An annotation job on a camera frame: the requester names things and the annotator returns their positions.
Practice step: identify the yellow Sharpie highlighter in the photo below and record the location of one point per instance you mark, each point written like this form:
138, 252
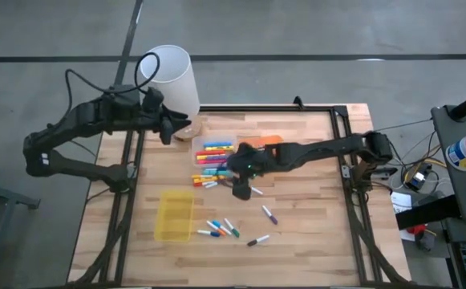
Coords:
218, 148

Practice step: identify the black clamp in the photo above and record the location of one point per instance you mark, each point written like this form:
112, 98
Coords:
298, 103

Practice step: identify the clear translucent plastic bin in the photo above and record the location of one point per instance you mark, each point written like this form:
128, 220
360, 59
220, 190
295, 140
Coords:
195, 145

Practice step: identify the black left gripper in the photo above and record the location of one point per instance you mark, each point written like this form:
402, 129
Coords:
152, 122

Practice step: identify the white cylinder lamp, wooden base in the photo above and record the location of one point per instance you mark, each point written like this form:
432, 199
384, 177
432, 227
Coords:
176, 80

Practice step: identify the small black device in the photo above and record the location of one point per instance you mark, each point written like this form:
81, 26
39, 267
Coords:
383, 172

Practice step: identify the small red object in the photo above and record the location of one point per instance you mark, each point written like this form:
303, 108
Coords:
417, 229

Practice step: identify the green cap fine marker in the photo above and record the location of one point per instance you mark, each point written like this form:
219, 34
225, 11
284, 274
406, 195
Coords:
232, 227

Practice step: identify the orange translucent plastic bin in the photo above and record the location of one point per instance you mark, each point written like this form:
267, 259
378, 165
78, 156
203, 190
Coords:
270, 140

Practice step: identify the orange cap fine marker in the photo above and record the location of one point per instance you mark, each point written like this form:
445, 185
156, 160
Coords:
215, 228

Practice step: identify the light blue Sharpie highlighter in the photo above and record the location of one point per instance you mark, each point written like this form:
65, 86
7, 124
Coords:
217, 143

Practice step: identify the pink highlighter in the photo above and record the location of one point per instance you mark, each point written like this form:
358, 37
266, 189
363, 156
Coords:
211, 161

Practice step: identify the purple cap fine marker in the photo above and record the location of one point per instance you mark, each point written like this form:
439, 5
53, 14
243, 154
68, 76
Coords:
270, 215

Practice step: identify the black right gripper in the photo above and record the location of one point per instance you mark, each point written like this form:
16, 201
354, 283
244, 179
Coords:
248, 160

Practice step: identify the red cap fine marker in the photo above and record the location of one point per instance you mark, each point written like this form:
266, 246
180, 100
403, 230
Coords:
198, 184

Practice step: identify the purple highlighter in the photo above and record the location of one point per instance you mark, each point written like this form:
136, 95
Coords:
212, 157

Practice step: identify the black metal table frame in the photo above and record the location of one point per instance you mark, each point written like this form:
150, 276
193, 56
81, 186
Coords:
276, 108

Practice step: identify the golden yellow highlighter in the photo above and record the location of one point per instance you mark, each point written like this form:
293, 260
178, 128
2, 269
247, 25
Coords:
204, 176

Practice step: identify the black cap fine marker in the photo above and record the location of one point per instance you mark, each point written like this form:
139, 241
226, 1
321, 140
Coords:
258, 240

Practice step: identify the black metal stand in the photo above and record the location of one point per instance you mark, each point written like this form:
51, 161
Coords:
0, 196

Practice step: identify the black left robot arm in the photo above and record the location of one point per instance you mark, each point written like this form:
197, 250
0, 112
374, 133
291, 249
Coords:
80, 120

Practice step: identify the red highlighter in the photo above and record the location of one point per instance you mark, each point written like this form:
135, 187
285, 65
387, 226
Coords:
210, 153

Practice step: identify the teal highlighter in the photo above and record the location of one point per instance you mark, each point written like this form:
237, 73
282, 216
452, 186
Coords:
218, 172

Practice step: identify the yellow cap fine marker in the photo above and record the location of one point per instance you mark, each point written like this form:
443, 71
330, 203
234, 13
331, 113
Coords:
208, 180

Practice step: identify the white paper sheet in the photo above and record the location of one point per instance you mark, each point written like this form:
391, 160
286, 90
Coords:
401, 200

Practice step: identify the light blue cap fine marker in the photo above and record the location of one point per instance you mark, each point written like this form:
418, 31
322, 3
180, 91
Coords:
258, 191
221, 227

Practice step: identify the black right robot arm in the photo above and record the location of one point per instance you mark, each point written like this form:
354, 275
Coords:
317, 150

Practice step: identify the yellow translucent plastic bin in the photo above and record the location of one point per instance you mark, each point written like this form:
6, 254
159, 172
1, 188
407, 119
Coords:
174, 216

